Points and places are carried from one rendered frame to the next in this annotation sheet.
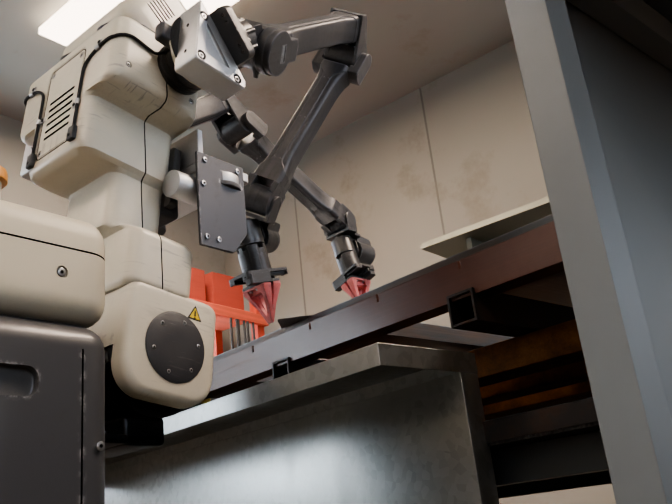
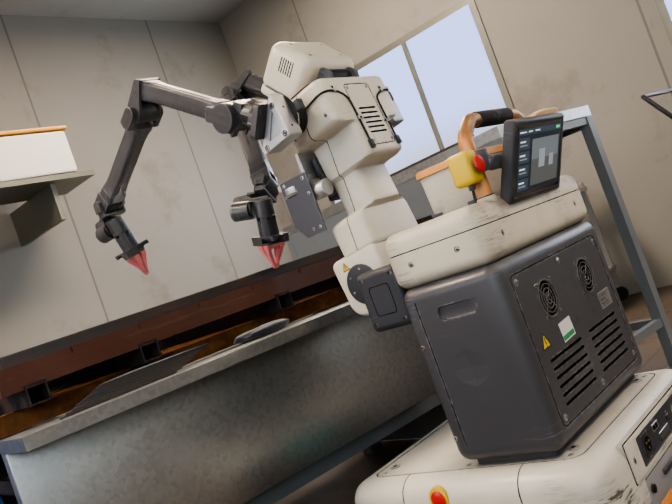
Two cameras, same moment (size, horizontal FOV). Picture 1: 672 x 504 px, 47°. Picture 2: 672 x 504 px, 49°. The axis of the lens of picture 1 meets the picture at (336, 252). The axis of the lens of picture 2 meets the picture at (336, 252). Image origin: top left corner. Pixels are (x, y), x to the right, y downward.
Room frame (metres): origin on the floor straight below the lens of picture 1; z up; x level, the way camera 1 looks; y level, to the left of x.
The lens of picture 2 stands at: (1.12, 2.28, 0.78)
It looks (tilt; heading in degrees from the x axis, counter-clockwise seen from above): 1 degrees up; 273
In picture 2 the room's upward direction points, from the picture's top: 20 degrees counter-clockwise
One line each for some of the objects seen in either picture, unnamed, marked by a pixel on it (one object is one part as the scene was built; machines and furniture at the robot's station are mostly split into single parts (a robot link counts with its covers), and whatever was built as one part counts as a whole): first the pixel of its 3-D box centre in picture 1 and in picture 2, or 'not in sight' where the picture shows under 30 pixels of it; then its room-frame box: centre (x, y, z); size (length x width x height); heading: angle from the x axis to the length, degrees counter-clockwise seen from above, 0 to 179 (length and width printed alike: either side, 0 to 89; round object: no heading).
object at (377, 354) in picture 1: (183, 435); (257, 345); (1.51, 0.34, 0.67); 1.30 x 0.20 x 0.03; 44
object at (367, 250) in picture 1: (351, 241); (107, 220); (1.92, -0.04, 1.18); 0.12 x 0.09 x 0.12; 140
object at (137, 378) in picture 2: not in sight; (129, 381); (1.79, 0.56, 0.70); 0.39 x 0.12 x 0.04; 44
